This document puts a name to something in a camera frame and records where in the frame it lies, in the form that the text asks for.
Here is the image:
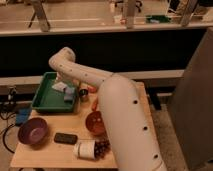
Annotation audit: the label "blue-grey sponge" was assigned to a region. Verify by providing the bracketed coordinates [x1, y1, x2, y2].
[64, 87, 75, 102]

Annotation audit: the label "black cables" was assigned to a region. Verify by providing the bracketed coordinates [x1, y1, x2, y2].
[0, 99, 21, 154]

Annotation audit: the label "orange carrot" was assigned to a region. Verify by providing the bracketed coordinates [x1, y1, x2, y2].
[91, 98, 98, 111]

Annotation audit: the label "wooden table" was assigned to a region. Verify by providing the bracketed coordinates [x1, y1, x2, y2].
[9, 81, 164, 170]

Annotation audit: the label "white jar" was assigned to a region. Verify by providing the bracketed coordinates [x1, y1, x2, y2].
[73, 140, 95, 159]

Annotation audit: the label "dark grape bunch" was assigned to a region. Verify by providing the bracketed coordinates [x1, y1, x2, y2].
[94, 140, 110, 159]

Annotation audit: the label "small metal can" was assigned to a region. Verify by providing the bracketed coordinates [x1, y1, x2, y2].
[79, 89, 89, 102]

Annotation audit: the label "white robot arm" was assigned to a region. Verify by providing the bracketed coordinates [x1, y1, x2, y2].
[49, 47, 167, 171]

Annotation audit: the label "orange bowl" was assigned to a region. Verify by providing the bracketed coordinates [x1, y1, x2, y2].
[85, 111, 106, 136]

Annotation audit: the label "green plastic tray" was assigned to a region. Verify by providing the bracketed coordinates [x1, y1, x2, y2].
[31, 72, 77, 113]

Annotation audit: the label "purple bowl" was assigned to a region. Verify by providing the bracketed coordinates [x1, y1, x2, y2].
[18, 117, 48, 145]

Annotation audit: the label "blue box on floor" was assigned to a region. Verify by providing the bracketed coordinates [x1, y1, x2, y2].
[15, 108, 31, 126]

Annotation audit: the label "orange cup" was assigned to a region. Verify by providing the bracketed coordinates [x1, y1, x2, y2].
[87, 86, 97, 93]

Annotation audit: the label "black rectangular case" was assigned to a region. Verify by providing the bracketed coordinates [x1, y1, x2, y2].
[54, 133, 78, 145]

